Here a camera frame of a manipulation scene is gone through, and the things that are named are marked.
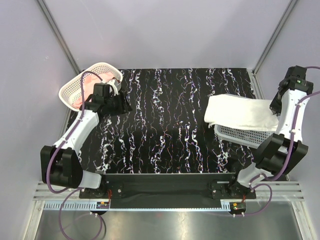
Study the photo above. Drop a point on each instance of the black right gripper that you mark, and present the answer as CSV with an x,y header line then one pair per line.
x,y
274,107

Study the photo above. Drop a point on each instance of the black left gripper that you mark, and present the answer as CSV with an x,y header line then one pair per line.
x,y
124,107

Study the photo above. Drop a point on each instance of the pink towel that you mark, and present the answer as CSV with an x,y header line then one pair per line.
x,y
88,86

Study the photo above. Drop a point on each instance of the white towel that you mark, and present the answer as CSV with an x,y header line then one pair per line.
x,y
240,113

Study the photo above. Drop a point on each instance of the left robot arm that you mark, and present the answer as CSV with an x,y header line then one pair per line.
x,y
60,163

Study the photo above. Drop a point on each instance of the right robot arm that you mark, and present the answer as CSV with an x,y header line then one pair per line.
x,y
283,149

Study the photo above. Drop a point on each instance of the white perforated basket left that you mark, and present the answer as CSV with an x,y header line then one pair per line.
x,y
69,92

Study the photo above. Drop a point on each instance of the white perforated basket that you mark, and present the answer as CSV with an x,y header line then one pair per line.
x,y
69,92
249,138

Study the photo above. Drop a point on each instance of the white perforated basket right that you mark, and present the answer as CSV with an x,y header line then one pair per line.
x,y
249,138

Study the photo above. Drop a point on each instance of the left controller board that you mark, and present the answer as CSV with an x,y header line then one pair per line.
x,y
103,205

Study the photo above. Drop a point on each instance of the controller board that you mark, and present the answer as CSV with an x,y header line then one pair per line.
x,y
103,205
238,207

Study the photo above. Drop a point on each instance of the right controller board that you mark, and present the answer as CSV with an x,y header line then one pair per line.
x,y
238,207

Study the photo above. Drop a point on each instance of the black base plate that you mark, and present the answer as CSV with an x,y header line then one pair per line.
x,y
166,191

